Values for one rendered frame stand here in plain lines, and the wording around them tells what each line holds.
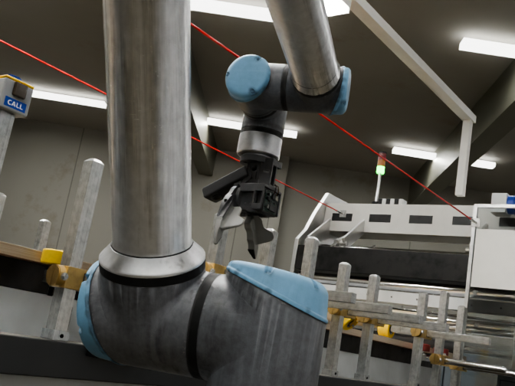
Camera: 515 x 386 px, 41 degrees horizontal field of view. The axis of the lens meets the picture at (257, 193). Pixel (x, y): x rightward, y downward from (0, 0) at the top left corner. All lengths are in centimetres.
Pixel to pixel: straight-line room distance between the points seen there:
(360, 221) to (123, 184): 390
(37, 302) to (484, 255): 277
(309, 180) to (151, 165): 889
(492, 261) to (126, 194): 329
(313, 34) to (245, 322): 46
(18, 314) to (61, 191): 832
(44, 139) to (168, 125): 953
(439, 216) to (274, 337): 370
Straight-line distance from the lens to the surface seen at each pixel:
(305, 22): 108
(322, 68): 120
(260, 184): 138
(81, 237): 167
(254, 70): 132
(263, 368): 91
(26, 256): 178
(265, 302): 91
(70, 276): 165
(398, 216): 467
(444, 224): 454
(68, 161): 1021
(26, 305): 186
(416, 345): 329
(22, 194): 1030
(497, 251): 406
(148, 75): 88
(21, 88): 155
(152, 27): 87
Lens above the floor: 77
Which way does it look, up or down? 12 degrees up
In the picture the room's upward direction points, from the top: 10 degrees clockwise
